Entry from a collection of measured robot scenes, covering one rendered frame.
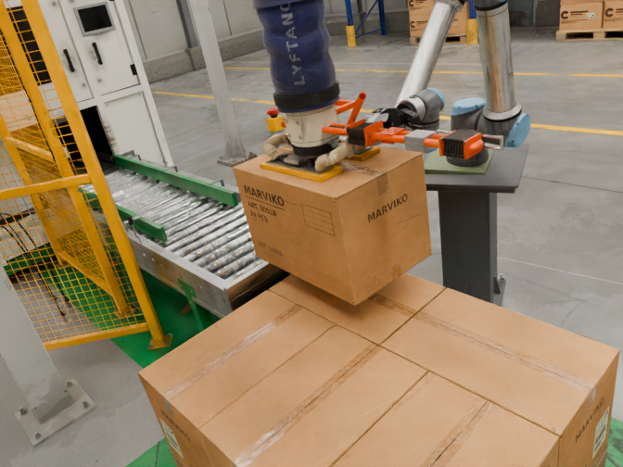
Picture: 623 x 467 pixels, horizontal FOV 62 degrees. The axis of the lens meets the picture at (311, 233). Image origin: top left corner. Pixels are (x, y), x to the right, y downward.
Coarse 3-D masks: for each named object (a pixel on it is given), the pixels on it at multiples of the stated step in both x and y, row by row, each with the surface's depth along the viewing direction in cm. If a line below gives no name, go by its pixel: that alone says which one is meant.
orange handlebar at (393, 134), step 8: (336, 104) 205; (344, 104) 202; (352, 104) 197; (328, 128) 172; (336, 128) 170; (384, 128) 161; (392, 128) 158; (400, 128) 156; (376, 136) 157; (384, 136) 155; (392, 136) 153; (400, 136) 151; (440, 136) 145; (392, 144) 154; (424, 144) 145; (432, 144) 143; (472, 144) 135; (480, 144) 135
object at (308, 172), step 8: (272, 160) 190; (280, 160) 188; (312, 160) 175; (264, 168) 190; (272, 168) 186; (280, 168) 183; (288, 168) 181; (296, 168) 178; (304, 168) 176; (312, 168) 175; (328, 168) 172; (336, 168) 172; (296, 176) 177; (304, 176) 174; (312, 176) 170; (320, 176) 168; (328, 176) 169
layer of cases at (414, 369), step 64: (256, 320) 198; (320, 320) 191; (384, 320) 185; (448, 320) 179; (512, 320) 173; (192, 384) 172; (256, 384) 167; (320, 384) 162; (384, 384) 158; (448, 384) 154; (512, 384) 150; (576, 384) 146; (192, 448) 171; (256, 448) 145; (320, 448) 141; (384, 448) 138; (448, 448) 134; (512, 448) 131; (576, 448) 146
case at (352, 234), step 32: (256, 160) 201; (352, 160) 181; (384, 160) 175; (416, 160) 174; (256, 192) 193; (288, 192) 175; (320, 192) 161; (352, 192) 159; (384, 192) 168; (416, 192) 178; (256, 224) 204; (288, 224) 184; (320, 224) 168; (352, 224) 162; (384, 224) 172; (416, 224) 183; (288, 256) 195; (320, 256) 177; (352, 256) 166; (384, 256) 176; (416, 256) 187; (352, 288) 170
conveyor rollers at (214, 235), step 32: (128, 192) 347; (160, 192) 341; (192, 192) 327; (128, 224) 302; (160, 224) 296; (192, 224) 289; (224, 224) 282; (192, 256) 252; (224, 256) 245; (256, 256) 243
